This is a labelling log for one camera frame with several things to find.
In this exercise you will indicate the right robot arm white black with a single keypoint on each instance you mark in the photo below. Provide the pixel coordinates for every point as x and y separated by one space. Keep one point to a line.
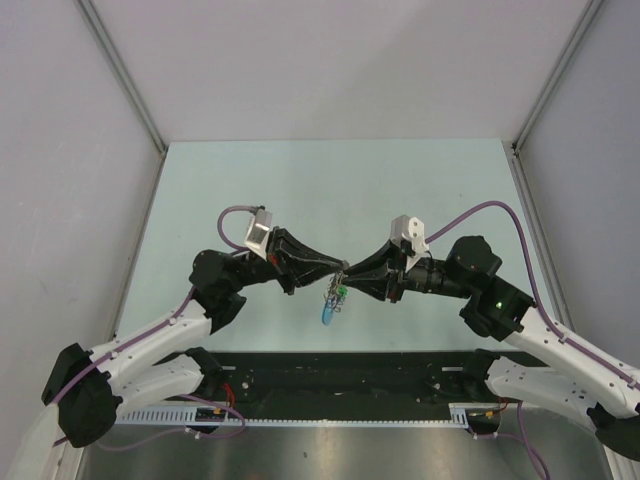
580 381

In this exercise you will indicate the right aluminium frame post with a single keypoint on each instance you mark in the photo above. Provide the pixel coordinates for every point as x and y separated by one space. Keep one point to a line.
568 53

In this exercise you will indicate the aluminium frame post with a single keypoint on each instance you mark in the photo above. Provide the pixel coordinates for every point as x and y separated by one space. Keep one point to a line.
568 53
113 58

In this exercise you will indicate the large metal keyring blue handle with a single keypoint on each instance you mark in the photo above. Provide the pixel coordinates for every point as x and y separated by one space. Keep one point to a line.
332 301

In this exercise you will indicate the small split rings bunch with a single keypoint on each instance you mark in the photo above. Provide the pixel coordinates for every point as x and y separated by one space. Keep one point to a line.
340 277

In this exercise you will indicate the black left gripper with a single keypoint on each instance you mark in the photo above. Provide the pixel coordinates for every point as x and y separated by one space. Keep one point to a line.
297 273

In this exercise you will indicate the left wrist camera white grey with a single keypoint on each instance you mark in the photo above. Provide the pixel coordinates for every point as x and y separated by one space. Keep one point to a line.
257 235

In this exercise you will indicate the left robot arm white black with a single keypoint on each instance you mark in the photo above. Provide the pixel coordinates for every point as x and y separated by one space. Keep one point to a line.
91 388

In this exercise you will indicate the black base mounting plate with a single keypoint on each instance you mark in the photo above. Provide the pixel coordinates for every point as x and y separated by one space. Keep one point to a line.
355 386

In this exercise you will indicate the grey slotted cable duct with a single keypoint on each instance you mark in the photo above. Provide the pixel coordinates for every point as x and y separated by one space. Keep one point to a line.
183 414

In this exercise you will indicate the left aluminium frame post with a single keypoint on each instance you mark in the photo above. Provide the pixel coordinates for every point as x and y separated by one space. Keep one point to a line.
113 58

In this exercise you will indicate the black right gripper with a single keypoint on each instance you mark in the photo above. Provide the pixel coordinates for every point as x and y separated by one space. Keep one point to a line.
381 274

